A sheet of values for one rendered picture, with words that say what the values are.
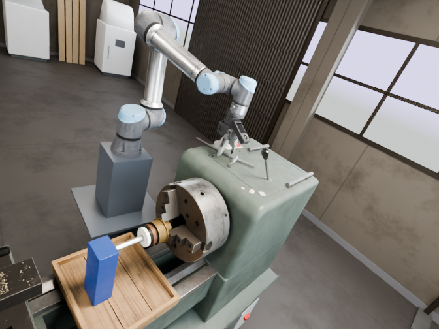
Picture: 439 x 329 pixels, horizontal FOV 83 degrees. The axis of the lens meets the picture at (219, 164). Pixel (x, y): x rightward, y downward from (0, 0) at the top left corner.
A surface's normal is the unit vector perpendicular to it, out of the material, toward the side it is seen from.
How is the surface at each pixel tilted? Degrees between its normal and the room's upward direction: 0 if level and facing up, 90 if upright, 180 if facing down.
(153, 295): 0
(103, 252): 0
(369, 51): 90
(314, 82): 90
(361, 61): 90
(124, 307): 0
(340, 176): 90
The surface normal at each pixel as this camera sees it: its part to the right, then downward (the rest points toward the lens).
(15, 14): 0.61, 0.53
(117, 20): 0.63, 0.24
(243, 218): -0.67, 0.15
